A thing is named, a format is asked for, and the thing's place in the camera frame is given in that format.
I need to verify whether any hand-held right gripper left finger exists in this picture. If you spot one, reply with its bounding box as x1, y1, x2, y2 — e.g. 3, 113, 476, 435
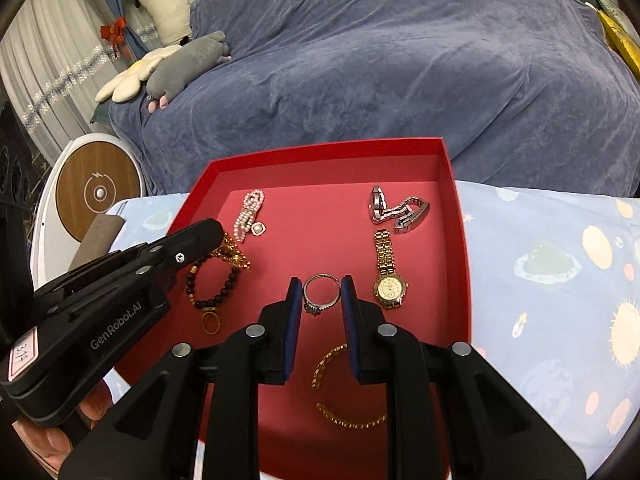
60, 276, 306, 480

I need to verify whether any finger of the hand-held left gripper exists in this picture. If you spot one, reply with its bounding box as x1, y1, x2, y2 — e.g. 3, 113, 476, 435
60, 276, 306, 480
32, 218, 224, 322

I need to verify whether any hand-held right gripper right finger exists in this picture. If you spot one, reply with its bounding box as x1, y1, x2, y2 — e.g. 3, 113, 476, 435
340, 275, 586, 480

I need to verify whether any silver ring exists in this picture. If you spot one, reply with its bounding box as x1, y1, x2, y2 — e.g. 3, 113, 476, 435
302, 274, 342, 317

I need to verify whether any gold wristwatch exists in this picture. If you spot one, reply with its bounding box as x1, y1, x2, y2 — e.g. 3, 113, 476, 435
372, 229, 410, 309

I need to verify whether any dark beaded bracelet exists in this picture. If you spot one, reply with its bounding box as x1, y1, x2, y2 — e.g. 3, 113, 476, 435
186, 255, 242, 313

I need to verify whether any gold pendant necklace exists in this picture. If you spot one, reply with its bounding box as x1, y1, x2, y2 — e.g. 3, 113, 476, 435
207, 232, 253, 271

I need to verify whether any gold chain bracelet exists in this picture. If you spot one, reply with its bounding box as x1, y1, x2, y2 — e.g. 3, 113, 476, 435
312, 344, 388, 428

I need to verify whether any red cardboard box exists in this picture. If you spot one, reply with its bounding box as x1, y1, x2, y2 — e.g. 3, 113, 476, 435
117, 137, 473, 480

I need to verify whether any pearl bracelet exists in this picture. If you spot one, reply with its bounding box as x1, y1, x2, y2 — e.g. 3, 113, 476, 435
234, 189, 265, 243

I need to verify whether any silver wristwatch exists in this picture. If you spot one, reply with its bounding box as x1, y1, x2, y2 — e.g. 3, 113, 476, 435
370, 185, 431, 235

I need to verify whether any person's left hand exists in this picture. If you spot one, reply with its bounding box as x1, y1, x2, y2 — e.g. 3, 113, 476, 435
10, 385, 113, 477

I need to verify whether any round wooden charger table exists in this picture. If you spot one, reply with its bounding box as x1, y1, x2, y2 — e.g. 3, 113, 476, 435
30, 132, 148, 276

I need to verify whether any black shelf unit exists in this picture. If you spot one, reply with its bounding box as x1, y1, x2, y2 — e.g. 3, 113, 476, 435
0, 102, 56, 311

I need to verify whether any cream flower pillow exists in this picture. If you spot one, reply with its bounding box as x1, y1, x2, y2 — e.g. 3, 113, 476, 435
95, 44, 183, 103

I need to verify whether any light blue planet tablecloth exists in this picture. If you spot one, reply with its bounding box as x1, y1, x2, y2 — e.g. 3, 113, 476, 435
107, 180, 640, 480

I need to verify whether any grey plush toy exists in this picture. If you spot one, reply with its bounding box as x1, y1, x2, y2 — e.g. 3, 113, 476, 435
146, 31, 232, 111

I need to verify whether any white sheer curtain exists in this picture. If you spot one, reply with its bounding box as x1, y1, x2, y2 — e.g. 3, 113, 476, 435
0, 0, 131, 136

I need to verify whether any red bow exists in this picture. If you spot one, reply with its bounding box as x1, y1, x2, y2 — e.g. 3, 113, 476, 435
99, 16, 128, 46

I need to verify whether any white plush toy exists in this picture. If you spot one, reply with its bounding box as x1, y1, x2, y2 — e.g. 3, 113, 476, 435
122, 0, 193, 46

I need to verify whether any blue velvet blanket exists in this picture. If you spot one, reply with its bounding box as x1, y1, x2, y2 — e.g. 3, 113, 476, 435
107, 0, 640, 196

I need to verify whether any gold cushion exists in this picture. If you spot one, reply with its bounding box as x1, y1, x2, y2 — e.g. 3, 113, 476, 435
597, 10, 640, 73

